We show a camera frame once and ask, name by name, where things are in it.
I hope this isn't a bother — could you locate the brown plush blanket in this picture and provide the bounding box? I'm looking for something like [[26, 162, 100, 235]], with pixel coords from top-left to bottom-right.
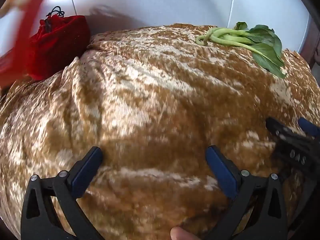
[[0, 23, 320, 240]]

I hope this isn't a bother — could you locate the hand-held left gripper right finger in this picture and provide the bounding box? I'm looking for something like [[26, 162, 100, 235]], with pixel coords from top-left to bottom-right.
[[204, 145, 288, 240]]

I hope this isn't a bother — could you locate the red velvet drawstring pouch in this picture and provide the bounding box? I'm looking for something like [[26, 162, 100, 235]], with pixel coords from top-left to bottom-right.
[[25, 6, 91, 81]]

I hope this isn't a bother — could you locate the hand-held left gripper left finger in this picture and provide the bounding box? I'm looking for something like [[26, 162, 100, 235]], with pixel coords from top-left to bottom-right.
[[20, 146, 104, 240]]

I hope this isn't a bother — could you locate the person's left hand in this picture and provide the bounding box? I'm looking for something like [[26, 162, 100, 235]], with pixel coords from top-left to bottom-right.
[[170, 226, 201, 240]]

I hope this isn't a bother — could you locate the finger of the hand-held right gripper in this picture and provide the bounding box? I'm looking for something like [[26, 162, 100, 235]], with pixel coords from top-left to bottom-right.
[[265, 117, 304, 147], [298, 117, 320, 140]]

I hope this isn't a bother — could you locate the green bok choy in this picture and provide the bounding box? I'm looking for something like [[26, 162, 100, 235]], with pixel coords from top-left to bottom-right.
[[195, 22, 287, 79]]

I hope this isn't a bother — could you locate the red cardboard box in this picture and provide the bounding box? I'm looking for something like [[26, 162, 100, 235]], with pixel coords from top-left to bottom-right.
[[0, 0, 54, 88]]

